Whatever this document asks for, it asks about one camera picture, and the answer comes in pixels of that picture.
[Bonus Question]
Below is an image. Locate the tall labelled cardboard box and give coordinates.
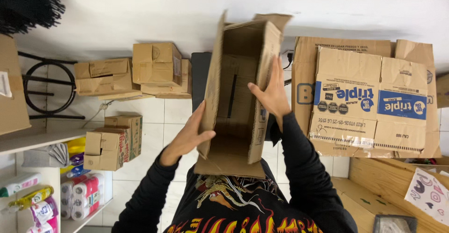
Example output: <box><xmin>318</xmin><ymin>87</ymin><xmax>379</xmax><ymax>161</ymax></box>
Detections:
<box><xmin>0</xmin><ymin>33</ymin><xmax>32</xmax><ymax>136</ymax></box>

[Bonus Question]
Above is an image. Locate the yellow oil bottle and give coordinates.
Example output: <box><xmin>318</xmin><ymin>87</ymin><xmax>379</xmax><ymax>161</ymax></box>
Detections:
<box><xmin>1</xmin><ymin>186</ymin><xmax>55</xmax><ymax>213</ymax></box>

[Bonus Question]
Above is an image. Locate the brown cardboard box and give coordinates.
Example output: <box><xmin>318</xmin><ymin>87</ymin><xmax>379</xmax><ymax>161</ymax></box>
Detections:
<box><xmin>194</xmin><ymin>10</ymin><xmax>294</xmax><ymax>179</ymax></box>

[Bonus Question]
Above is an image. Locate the black bristle bundle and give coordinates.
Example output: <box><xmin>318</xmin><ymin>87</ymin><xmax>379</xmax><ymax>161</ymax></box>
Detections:
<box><xmin>0</xmin><ymin>0</ymin><xmax>66</xmax><ymax>36</ymax></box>

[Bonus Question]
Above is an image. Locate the white shelf unit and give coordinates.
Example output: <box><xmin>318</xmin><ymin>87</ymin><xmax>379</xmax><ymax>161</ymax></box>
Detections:
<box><xmin>0</xmin><ymin>127</ymin><xmax>113</xmax><ymax>233</ymax></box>

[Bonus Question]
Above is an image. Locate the large flattened brown carton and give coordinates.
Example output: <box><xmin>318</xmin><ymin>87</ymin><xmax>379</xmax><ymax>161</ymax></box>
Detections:
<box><xmin>291</xmin><ymin>36</ymin><xmax>442</xmax><ymax>159</ymax></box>

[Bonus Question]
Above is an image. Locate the flattened blue print carton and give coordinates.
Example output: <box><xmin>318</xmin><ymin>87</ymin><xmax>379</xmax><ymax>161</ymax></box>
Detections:
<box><xmin>308</xmin><ymin>47</ymin><xmax>429</xmax><ymax>154</ymax></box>

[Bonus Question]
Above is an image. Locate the wooden board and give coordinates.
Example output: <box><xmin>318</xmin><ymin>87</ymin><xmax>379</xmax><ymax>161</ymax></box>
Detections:
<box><xmin>347</xmin><ymin>157</ymin><xmax>449</xmax><ymax>233</ymax></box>

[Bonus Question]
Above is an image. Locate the pink toilet paper pack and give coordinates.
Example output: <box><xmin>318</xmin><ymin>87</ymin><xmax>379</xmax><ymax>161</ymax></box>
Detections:
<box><xmin>60</xmin><ymin>172</ymin><xmax>105</xmax><ymax>222</ymax></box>

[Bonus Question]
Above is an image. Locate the wide dented cardboard box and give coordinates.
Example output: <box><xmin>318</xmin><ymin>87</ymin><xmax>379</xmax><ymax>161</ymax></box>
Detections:
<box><xmin>73</xmin><ymin>58</ymin><xmax>141</xmax><ymax>97</ymax></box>

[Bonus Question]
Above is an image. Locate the black cable with plug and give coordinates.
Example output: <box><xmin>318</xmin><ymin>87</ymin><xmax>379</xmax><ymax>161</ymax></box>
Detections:
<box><xmin>282</xmin><ymin>51</ymin><xmax>296</xmax><ymax>86</ymax></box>

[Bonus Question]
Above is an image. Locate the small red print cardboard box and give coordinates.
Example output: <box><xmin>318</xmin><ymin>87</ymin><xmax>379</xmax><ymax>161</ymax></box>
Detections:
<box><xmin>83</xmin><ymin>127</ymin><xmax>131</xmax><ymax>172</ymax></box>

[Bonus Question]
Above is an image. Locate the yellow plastic bag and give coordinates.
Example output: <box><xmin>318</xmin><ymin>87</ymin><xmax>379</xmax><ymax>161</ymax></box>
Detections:
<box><xmin>66</xmin><ymin>137</ymin><xmax>87</xmax><ymax>157</ymax></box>

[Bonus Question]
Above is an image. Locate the white floor cable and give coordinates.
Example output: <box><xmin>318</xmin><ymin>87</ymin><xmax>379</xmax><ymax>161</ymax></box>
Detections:
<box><xmin>82</xmin><ymin>100</ymin><xmax>116</xmax><ymax>129</ymax></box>

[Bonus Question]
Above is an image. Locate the paper with pink drawings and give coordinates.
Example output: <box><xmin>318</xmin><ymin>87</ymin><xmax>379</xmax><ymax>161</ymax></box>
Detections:
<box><xmin>404</xmin><ymin>167</ymin><xmax>449</xmax><ymax>227</ymax></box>

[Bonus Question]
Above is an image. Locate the black metal stool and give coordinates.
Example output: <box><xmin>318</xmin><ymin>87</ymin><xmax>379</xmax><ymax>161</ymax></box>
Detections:
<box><xmin>17</xmin><ymin>51</ymin><xmax>87</xmax><ymax>120</ymax></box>

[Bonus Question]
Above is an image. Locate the grey plastic wrapped item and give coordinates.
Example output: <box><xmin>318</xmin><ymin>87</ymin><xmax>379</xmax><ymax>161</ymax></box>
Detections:
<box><xmin>372</xmin><ymin>214</ymin><xmax>418</xmax><ymax>233</ymax></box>

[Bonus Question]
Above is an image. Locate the person's right hand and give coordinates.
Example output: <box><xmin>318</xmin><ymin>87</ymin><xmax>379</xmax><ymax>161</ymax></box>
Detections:
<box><xmin>247</xmin><ymin>56</ymin><xmax>293</xmax><ymax>133</ymax></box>

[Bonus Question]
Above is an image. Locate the low flat cardboard box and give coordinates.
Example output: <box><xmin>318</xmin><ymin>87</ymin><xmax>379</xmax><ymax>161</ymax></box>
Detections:
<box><xmin>140</xmin><ymin>59</ymin><xmax>193</xmax><ymax>100</ymax></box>

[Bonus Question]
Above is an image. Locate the cardboard box with green marks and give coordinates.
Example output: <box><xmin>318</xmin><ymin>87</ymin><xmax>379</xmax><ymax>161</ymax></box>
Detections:
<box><xmin>331</xmin><ymin>176</ymin><xmax>412</xmax><ymax>233</ymax></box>

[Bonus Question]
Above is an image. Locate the square taped cardboard box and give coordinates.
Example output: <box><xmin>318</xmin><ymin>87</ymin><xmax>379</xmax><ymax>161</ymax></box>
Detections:
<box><xmin>132</xmin><ymin>43</ymin><xmax>183</xmax><ymax>88</ymax></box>

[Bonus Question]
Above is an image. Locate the black flame print shirt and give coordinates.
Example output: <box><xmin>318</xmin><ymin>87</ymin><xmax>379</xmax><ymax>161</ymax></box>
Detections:
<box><xmin>164</xmin><ymin>159</ymin><xmax>325</xmax><ymax>233</ymax></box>

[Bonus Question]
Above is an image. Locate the person's left hand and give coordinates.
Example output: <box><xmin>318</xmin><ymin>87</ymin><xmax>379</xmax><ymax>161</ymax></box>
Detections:
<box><xmin>159</xmin><ymin>100</ymin><xmax>217</xmax><ymax>167</ymax></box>

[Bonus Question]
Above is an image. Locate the white bottle with green cap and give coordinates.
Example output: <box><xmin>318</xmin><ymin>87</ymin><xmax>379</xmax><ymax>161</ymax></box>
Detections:
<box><xmin>0</xmin><ymin>172</ymin><xmax>43</xmax><ymax>198</ymax></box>

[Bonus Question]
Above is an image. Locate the pink and white packet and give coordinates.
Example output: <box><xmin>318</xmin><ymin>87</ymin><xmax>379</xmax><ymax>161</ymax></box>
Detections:
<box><xmin>26</xmin><ymin>196</ymin><xmax>60</xmax><ymax>233</ymax></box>

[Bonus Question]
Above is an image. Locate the small green edged cardboard box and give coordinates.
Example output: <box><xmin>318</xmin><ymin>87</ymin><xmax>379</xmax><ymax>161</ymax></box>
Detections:
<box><xmin>104</xmin><ymin>115</ymin><xmax>144</xmax><ymax>162</ymax></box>

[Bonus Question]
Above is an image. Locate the grey folded cloth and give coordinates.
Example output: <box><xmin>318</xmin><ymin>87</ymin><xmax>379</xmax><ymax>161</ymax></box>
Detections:
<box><xmin>21</xmin><ymin>142</ymin><xmax>71</xmax><ymax>169</ymax></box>

